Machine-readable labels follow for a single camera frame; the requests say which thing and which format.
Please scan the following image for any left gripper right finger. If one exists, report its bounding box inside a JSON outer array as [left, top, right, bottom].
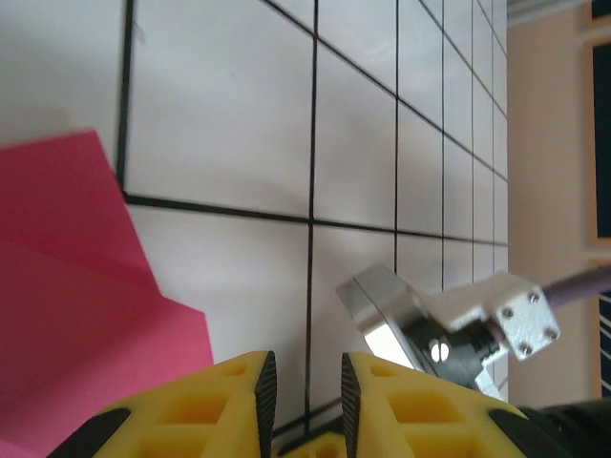
[[340, 351, 574, 458]]

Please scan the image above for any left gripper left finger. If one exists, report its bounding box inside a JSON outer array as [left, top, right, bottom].
[[45, 350, 279, 458]]

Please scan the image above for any pink cloth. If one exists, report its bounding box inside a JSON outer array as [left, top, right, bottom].
[[0, 128, 215, 458]]

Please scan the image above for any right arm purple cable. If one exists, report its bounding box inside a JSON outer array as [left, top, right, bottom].
[[541, 266, 611, 306]]

